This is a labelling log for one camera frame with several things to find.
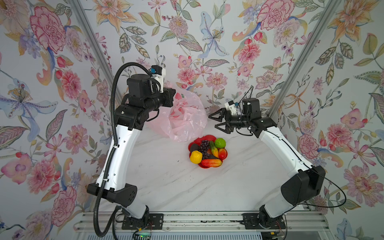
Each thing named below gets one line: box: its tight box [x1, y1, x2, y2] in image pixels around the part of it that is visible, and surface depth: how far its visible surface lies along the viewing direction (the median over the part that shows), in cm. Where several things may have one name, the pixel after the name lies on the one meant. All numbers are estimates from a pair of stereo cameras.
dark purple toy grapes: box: [199, 140, 210, 160], surface depth 99 cm
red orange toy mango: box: [201, 159, 222, 168], surface depth 90 cm
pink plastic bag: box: [146, 88, 208, 143], surface depth 75 cm
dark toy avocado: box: [190, 143, 200, 153], surface depth 97 cm
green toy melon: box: [214, 137, 227, 149], surface depth 97 cm
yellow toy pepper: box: [190, 150, 203, 164], surface depth 89 cm
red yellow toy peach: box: [218, 148, 228, 160], surface depth 94 cm
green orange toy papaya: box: [209, 140, 219, 159], surface depth 98 cm
